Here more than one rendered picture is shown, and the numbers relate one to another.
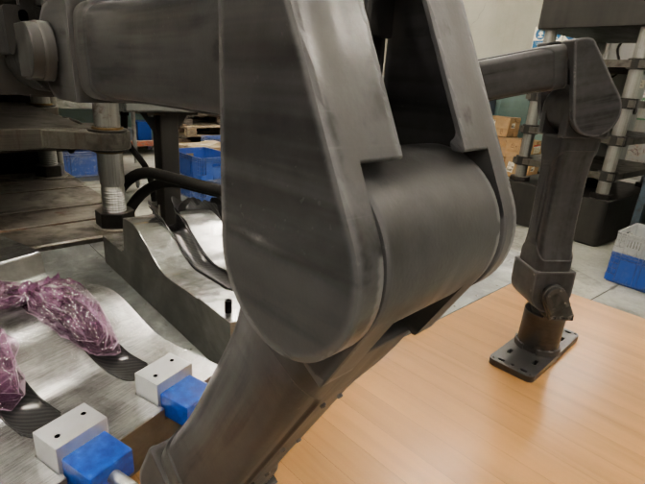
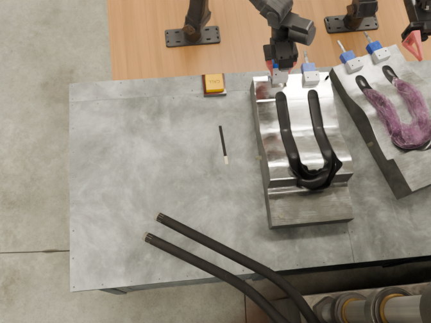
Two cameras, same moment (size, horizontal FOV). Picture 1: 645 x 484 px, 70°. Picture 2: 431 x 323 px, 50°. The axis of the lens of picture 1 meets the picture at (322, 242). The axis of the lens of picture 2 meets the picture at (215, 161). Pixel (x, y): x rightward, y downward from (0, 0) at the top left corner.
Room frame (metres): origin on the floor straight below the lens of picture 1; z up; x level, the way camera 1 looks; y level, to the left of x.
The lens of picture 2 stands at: (1.42, 0.23, 2.26)
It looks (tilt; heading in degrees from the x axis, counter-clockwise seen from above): 71 degrees down; 209
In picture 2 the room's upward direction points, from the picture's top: 9 degrees clockwise
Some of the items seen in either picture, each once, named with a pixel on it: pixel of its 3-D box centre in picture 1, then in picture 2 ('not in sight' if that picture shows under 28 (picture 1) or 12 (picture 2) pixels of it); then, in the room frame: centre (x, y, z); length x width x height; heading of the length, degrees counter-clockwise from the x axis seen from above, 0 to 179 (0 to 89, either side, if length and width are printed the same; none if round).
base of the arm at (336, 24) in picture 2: not in sight; (354, 17); (0.24, 0.06, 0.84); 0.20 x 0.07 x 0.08; 135
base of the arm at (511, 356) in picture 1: (540, 328); (192, 31); (0.66, -0.36, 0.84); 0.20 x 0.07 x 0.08; 135
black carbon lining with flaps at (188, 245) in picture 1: (219, 236); (307, 135); (0.78, 0.19, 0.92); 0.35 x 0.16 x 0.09; 43
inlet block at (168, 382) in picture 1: (195, 404); (346, 56); (0.41, 0.13, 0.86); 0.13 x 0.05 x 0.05; 61
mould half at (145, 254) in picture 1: (220, 257); (301, 145); (0.79, 0.19, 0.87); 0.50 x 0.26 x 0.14; 43
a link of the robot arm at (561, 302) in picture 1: (545, 293); (195, 20); (0.66, -0.36, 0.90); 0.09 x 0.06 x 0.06; 6
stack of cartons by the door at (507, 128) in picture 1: (511, 146); not in sight; (6.95, -2.69, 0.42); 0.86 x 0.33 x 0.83; 40
